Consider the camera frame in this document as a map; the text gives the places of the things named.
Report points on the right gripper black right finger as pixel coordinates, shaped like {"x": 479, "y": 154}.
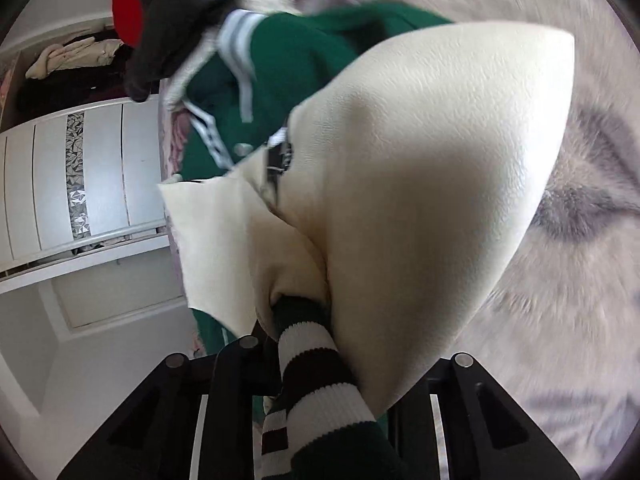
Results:
{"x": 487, "y": 434}

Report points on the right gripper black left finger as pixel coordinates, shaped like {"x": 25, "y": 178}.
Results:
{"x": 189, "y": 419}

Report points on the green varsity jacket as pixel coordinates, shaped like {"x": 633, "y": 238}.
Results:
{"x": 372, "y": 226}

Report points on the beige clothes in wardrobe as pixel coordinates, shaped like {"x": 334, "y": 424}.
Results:
{"x": 79, "y": 54}

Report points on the floral plush blanket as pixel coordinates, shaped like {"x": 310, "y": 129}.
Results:
{"x": 560, "y": 329}

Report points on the white wardrobe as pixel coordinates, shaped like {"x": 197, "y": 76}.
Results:
{"x": 82, "y": 223}

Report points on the black leather jacket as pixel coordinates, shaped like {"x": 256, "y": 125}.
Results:
{"x": 171, "y": 29}

